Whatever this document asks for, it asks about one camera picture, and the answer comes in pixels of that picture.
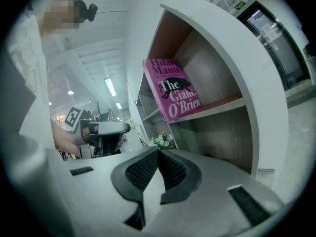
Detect long ceiling tube light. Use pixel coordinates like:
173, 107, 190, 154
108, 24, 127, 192
104, 78, 117, 96

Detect black head-worn camera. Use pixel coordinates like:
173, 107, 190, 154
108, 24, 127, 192
82, 3, 98, 22

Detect black framed glass door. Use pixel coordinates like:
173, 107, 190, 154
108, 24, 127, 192
237, 0, 312, 91

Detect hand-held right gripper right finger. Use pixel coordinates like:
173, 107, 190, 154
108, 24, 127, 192
157, 147, 202, 205

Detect person's left forearm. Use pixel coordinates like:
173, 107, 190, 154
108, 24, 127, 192
50, 118, 81, 156

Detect person in white clothes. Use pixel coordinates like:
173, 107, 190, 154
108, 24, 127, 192
7, 8, 58, 153

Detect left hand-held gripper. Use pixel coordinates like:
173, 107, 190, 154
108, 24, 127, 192
65, 106, 131, 159

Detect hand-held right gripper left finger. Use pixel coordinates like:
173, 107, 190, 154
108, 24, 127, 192
111, 146, 159, 202

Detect person's left hand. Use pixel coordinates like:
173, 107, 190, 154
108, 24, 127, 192
82, 124, 100, 143

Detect pink book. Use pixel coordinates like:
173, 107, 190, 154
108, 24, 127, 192
142, 57, 202, 123

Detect white wooden bookshelf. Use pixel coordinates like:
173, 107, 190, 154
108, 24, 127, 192
134, 3, 272, 180

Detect potted white flowers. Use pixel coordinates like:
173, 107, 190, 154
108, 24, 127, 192
150, 132, 172, 149

